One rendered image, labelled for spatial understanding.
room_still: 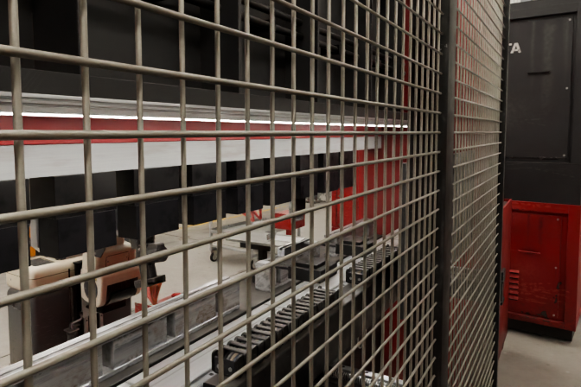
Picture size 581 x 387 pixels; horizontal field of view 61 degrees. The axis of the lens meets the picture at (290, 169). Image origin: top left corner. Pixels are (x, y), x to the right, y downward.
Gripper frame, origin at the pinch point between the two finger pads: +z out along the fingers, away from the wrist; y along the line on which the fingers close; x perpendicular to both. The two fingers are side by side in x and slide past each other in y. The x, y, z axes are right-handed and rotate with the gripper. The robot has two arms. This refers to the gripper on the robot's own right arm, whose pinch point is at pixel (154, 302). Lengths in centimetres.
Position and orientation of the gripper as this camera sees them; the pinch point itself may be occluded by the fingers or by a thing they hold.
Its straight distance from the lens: 192.8
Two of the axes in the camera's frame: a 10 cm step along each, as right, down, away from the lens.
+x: 4.6, -0.6, 8.8
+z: 2.1, 9.8, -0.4
